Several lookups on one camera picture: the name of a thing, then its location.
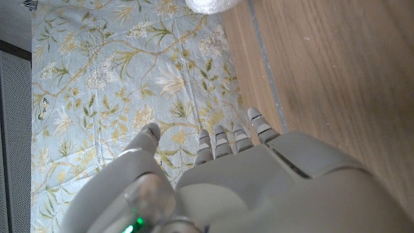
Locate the bubble wrap roll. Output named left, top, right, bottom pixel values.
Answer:
left=184, top=0, right=242, bottom=16

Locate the floral backdrop cloth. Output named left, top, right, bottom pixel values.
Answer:
left=30, top=0, right=250, bottom=233

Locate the black binder clip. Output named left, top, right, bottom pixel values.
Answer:
left=19, top=0, right=39, bottom=11

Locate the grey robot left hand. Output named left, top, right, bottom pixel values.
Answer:
left=60, top=107, right=414, bottom=233

